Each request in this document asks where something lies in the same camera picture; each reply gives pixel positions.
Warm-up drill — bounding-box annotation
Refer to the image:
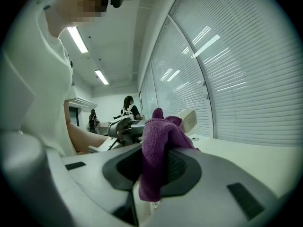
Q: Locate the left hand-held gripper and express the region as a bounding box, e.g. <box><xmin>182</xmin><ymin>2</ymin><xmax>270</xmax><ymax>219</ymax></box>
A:
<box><xmin>88</xmin><ymin>116</ymin><xmax>152</xmax><ymax>154</ymax></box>

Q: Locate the purple microfibre cloth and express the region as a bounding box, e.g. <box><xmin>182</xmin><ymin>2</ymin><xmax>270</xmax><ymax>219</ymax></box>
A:
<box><xmin>138</xmin><ymin>107</ymin><xmax>201</xmax><ymax>202</ymax></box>

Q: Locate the white window blind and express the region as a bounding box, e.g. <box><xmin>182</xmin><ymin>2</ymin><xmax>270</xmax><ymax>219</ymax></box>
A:
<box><xmin>139</xmin><ymin>64</ymin><xmax>159</xmax><ymax>119</ymax></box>
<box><xmin>150</xmin><ymin>17</ymin><xmax>214</xmax><ymax>138</ymax></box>
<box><xmin>169</xmin><ymin>0</ymin><xmax>303</xmax><ymax>147</ymax></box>

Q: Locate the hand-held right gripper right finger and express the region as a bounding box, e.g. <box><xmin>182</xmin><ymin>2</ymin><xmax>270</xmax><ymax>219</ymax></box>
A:
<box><xmin>151</xmin><ymin>148</ymin><xmax>280</xmax><ymax>227</ymax></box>

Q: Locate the white telephone handset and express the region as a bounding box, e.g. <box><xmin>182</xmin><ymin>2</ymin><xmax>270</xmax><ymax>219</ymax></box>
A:
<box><xmin>178</xmin><ymin>108</ymin><xmax>198</xmax><ymax>135</ymax></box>

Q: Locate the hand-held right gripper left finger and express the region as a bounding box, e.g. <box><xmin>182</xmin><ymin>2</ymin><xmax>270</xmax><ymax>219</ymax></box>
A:
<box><xmin>61</xmin><ymin>143</ymin><xmax>143</xmax><ymax>227</ymax></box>

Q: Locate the dark doorway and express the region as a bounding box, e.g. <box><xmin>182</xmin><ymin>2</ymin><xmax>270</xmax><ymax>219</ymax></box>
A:
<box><xmin>69</xmin><ymin>106</ymin><xmax>80</xmax><ymax>127</ymax></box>

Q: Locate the white wall air conditioner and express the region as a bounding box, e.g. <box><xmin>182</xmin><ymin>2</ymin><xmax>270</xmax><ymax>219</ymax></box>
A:
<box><xmin>68</xmin><ymin>97</ymin><xmax>93</xmax><ymax>109</ymax></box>

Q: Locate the long ceiling light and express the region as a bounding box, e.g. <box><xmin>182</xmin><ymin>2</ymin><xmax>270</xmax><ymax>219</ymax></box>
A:
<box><xmin>94</xmin><ymin>69</ymin><xmax>110</xmax><ymax>86</ymax></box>
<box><xmin>67</xmin><ymin>26</ymin><xmax>89</xmax><ymax>54</ymax></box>

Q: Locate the person's left forearm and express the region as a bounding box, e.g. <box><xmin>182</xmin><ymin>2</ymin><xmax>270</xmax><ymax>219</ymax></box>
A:
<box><xmin>63</xmin><ymin>100</ymin><xmax>108</xmax><ymax>155</ymax></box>

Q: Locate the person's white shirt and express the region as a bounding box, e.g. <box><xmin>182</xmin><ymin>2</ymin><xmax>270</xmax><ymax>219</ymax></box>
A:
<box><xmin>3</xmin><ymin>5</ymin><xmax>79</xmax><ymax>158</ymax></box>

